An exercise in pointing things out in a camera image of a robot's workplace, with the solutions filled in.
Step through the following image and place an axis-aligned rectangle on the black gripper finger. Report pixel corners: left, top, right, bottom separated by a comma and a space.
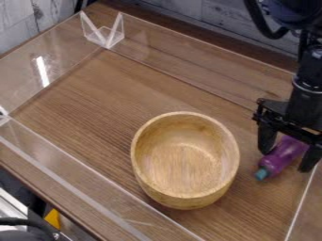
259, 122, 279, 154
299, 145, 322, 172

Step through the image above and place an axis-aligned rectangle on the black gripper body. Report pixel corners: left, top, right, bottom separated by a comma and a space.
253, 77, 322, 145

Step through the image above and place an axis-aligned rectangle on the purple toy eggplant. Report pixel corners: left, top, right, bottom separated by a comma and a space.
256, 136, 309, 181

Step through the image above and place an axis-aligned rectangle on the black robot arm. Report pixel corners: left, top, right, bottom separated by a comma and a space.
244, 0, 322, 172

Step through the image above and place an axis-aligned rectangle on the brown wooden bowl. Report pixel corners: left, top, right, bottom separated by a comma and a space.
132, 111, 241, 210

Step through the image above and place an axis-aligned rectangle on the clear acrylic tray wall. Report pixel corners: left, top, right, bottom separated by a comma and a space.
0, 107, 205, 241

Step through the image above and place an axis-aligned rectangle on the clear acrylic corner bracket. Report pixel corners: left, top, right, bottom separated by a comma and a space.
79, 12, 125, 49

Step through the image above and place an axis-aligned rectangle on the black cable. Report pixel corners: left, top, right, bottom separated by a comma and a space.
0, 217, 55, 241

